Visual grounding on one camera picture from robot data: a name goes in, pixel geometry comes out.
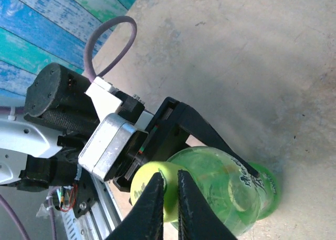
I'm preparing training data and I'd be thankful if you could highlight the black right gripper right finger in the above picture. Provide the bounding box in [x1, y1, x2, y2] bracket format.
[177, 170, 237, 240]

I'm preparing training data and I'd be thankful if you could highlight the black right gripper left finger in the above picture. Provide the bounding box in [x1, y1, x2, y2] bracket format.
[104, 171, 165, 240]

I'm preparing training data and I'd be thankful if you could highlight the lime green bottle cap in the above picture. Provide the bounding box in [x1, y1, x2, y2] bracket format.
[130, 160, 185, 223]

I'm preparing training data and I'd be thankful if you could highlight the green tea bottle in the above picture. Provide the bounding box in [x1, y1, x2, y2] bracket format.
[166, 146, 282, 237]

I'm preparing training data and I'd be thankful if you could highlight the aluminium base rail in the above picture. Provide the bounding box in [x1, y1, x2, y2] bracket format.
[61, 176, 124, 240]

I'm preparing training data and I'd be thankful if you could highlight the small circuit board with wires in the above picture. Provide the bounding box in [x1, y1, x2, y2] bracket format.
[54, 184, 79, 213]

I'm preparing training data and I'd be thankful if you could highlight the grey slotted cable duct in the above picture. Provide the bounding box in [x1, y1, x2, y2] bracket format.
[61, 211, 79, 240]

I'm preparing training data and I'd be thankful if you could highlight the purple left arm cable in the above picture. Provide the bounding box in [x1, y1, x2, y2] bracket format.
[0, 15, 146, 240]

